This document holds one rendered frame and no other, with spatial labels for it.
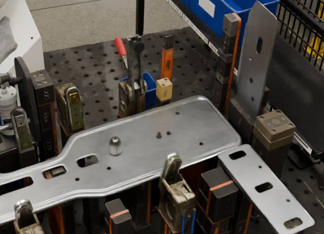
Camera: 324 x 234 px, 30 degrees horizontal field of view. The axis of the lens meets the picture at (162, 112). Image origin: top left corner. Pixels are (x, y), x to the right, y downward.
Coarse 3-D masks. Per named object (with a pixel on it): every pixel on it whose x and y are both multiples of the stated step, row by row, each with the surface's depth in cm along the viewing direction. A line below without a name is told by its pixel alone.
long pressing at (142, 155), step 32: (192, 96) 172; (96, 128) 160; (128, 128) 162; (160, 128) 162; (192, 128) 163; (224, 128) 163; (64, 160) 152; (128, 160) 153; (160, 160) 153; (192, 160) 154; (32, 192) 144; (64, 192) 144; (96, 192) 145; (0, 224) 138
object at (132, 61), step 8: (128, 40) 154; (136, 40) 156; (128, 48) 156; (136, 48) 153; (128, 56) 158; (136, 56) 159; (128, 64) 159; (136, 64) 160; (128, 72) 161; (136, 72) 162; (128, 80) 163
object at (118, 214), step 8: (112, 200) 145; (120, 200) 145; (112, 208) 143; (120, 208) 143; (112, 216) 141; (120, 216) 141; (128, 216) 141; (112, 224) 142; (120, 224) 140; (128, 224) 142; (104, 232) 151; (112, 232) 144; (120, 232) 142; (128, 232) 144
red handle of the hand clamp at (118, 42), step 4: (116, 40) 166; (120, 40) 166; (116, 44) 166; (120, 44) 165; (120, 48) 165; (124, 48) 166; (120, 52) 165; (124, 52) 165; (120, 56) 166; (124, 56) 165; (124, 60) 165; (124, 64) 165; (136, 80) 164; (136, 84) 164; (136, 88) 164
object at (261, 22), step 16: (256, 0) 148; (256, 16) 150; (272, 16) 144; (256, 32) 152; (272, 32) 146; (272, 48) 148; (240, 64) 164; (256, 64) 156; (240, 80) 166; (256, 80) 159; (240, 96) 169; (256, 96) 161; (256, 112) 163
